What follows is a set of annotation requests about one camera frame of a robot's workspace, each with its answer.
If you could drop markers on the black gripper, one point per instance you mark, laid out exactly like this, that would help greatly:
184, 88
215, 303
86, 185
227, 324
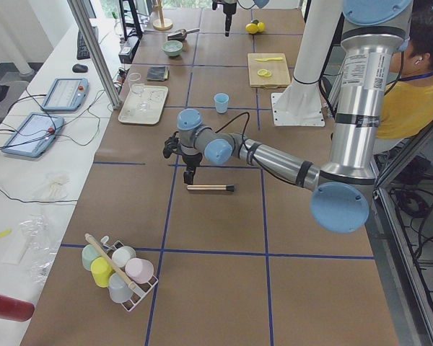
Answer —
191, 161
228, 11

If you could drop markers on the steel muddler black cap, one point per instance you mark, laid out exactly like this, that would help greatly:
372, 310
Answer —
210, 188

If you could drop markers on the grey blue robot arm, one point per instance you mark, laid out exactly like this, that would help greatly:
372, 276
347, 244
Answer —
258, 3
342, 188

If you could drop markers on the whole yellow lemon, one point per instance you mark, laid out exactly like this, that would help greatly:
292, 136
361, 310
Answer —
252, 27
261, 26

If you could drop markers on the wooden cup tree stand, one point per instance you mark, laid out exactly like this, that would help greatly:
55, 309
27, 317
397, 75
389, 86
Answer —
161, 23

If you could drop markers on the light blue plastic cup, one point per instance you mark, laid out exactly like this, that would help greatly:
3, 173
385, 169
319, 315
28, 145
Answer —
221, 101

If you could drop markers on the pale green plastic cup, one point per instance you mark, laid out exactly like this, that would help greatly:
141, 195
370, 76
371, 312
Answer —
122, 255

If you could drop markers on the pink plastic cup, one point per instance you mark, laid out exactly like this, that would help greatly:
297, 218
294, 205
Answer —
139, 270

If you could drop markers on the teal plastic cup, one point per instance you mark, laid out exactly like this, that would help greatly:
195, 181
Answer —
89, 254

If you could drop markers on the yellow plastic cup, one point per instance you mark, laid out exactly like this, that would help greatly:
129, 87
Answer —
101, 272

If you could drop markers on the grey plastic cup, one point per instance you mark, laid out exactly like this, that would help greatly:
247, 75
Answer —
118, 289

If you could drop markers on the steel ice scoop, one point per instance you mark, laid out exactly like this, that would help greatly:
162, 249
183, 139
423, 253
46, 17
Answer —
181, 35

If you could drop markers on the green bowl of ice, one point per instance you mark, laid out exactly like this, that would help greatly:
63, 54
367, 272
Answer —
172, 48

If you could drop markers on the yellow plastic knife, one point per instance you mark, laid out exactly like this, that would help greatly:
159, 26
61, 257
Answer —
278, 58

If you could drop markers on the wooden cutting board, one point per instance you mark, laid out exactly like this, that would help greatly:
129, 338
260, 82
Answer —
280, 72

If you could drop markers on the white bear tray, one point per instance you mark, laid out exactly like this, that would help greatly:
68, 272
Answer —
154, 96

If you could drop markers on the folded grey cloth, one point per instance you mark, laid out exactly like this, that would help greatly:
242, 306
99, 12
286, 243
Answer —
157, 73

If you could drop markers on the clear wine glass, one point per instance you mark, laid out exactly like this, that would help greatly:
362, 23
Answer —
137, 87

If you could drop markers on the upper blue teach pendant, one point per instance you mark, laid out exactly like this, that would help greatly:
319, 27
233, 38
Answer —
65, 95

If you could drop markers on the blue teach pendant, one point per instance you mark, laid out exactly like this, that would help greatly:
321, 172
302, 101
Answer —
34, 136
65, 95

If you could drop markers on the black keyboard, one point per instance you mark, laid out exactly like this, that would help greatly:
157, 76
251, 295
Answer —
82, 50

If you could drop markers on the black computer mouse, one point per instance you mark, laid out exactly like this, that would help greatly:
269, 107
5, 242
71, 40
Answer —
79, 68

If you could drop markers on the lower blue teach pendant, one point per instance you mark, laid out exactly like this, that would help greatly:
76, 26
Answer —
34, 136

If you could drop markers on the person in yellow shirt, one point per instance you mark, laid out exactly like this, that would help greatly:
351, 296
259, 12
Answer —
408, 107

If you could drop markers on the red bottle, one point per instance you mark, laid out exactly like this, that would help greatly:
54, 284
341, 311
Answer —
14, 309

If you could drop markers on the white wire cup rack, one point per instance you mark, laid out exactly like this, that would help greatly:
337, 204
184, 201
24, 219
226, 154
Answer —
140, 291

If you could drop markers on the aluminium frame post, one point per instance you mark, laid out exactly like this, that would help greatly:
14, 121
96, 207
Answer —
82, 20

